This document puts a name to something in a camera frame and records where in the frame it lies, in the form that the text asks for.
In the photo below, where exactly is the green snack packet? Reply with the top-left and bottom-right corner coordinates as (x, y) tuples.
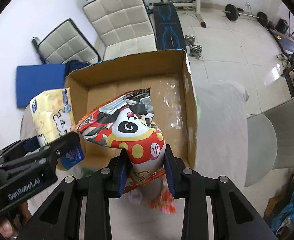
(81, 167), (95, 178)

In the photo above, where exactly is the white squat rack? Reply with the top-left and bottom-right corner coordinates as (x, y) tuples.
(168, 0), (206, 28)

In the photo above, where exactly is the white padded chair left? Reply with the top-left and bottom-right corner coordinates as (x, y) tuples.
(32, 18), (101, 64)

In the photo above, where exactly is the grey table cloth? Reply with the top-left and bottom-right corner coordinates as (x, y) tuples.
(19, 81), (250, 240)

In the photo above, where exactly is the white padded chair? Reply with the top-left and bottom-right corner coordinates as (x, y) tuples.
(32, 18), (101, 64)
(82, 0), (157, 60)

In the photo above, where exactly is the white padded chair right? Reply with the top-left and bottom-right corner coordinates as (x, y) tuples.
(82, 0), (157, 60)

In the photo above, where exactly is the orange panda snack packet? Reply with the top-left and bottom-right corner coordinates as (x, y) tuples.
(75, 87), (167, 188)

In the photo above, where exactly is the black blue weight bench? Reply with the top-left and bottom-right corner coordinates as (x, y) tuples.
(153, 4), (186, 50)

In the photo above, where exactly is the black treadmill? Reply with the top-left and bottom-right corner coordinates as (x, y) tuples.
(268, 28), (294, 55)

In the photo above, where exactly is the cardboard box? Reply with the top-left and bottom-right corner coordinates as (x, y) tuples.
(65, 50), (197, 168)

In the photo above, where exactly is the purple soft cloth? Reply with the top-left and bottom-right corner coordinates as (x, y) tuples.
(127, 189), (143, 205)

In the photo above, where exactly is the blue mat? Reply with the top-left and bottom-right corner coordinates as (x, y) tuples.
(16, 64), (65, 108)

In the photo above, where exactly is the dumbbell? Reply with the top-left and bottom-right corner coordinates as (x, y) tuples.
(184, 35), (202, 60)

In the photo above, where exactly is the floor barbell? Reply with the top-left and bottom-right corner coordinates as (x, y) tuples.
(223, 4), (269, 27)

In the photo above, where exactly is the dark blue cloth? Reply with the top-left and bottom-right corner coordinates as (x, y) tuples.
(65, 60), (91, 76)

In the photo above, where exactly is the yellow tissue pack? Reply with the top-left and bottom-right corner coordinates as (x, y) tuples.
(29, 87), (85, 172)

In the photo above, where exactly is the grey plastic chair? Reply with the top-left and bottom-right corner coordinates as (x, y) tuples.
(245, 97), (294, 187)

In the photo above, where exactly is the person's left hand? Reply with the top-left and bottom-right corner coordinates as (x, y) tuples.
(0, 202), (32, 239)

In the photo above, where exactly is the red snack packet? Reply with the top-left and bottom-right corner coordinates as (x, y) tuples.
(148, 177), (176, 214)

